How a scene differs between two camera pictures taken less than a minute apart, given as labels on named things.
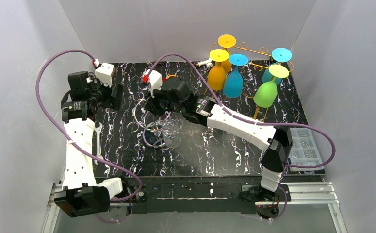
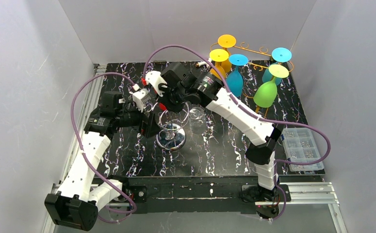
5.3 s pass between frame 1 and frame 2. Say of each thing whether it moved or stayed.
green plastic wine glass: stayed
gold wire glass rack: stayed
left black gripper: moved
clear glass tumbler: moved
